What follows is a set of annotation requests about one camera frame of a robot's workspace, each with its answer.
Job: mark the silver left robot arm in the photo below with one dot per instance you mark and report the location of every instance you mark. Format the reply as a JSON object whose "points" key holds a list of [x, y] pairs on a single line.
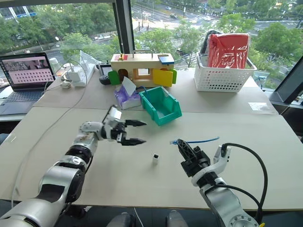
{"points": [[59, 179]]}

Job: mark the wooden toy box coloured doors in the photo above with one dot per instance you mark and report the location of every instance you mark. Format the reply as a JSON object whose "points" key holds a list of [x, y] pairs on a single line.
{"points": [[142, 65]]}

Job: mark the white charger plug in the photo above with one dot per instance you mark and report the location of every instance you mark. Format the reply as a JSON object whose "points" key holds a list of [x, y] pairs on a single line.
{"points": [[73, 75]]}

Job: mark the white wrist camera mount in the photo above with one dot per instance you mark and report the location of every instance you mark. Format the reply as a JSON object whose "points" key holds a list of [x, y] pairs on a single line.
{"points": [[115, 114], [220, 163]]}

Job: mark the white perforated plastic basket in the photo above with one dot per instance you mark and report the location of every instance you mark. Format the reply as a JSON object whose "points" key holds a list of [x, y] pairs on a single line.
{"points": [[220, 78]]}

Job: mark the small clear plastic bag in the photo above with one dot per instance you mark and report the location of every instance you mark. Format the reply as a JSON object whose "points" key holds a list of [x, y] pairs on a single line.
{"points": [[260, 106]]}

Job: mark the green plastic bin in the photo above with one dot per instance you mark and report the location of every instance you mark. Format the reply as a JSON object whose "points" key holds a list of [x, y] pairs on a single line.
{"points": [[163, 106]]}

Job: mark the white computer mouse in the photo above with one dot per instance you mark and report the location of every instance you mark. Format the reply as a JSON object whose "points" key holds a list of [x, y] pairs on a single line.
{"points": [[65, 84]]}

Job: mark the dark monitor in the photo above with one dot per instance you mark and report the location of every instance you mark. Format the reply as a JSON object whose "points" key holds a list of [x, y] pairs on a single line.
{"points": [[287, 82]]}

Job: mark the large clear plastic bag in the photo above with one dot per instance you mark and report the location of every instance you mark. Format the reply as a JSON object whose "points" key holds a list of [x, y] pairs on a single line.
{"points": [[85, 59]]}

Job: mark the dark window frame post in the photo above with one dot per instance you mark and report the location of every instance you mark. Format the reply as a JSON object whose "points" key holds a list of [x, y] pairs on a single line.
{"points": [[123, 26]]}

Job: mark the red bag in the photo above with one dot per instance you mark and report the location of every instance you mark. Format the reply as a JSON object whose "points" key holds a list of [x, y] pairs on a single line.
{"points": [[228, 50]]}

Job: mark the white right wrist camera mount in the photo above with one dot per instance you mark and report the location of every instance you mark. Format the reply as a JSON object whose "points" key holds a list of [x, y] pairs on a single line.
{"points": [[220, 163]]}

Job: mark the purple tissue pack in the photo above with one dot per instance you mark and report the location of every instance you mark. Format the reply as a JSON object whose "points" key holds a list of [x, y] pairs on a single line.
{"points": [[126, 97]]}

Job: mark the black handheld controller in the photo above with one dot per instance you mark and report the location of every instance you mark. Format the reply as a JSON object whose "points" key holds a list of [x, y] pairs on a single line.
{"points": [[104, 74]]}

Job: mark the white coupler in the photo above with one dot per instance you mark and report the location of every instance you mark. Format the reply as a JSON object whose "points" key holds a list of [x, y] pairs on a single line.
{"points": [[155, 159]]}

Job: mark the black bag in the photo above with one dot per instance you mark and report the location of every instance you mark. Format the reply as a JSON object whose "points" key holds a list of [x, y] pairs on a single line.
{"points": [[205, 45]]}

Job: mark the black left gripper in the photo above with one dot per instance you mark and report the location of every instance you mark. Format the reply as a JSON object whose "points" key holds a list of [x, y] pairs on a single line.
{"points": [[119, 132]]}

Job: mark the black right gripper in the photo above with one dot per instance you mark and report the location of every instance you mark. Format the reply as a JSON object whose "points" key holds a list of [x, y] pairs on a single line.
{"points": [[196, 162]]}

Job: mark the open laptop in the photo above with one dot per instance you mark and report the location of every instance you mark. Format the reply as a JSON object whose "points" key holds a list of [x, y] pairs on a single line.
{"points": [[23, 80]]}

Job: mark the white power strip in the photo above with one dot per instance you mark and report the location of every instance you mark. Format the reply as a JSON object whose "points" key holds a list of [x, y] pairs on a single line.
{"points": [[82, 75]]}

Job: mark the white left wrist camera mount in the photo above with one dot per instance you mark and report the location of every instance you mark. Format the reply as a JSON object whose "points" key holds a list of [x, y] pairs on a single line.
{"points": [[115, 114]]}

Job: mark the clear plastic cup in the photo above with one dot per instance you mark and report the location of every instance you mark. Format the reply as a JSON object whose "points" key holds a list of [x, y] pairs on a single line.
{"points": [[54, 65]]}

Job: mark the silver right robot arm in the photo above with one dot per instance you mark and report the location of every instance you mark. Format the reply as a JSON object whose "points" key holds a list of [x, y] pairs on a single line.
{"points": [[222, 201]]}

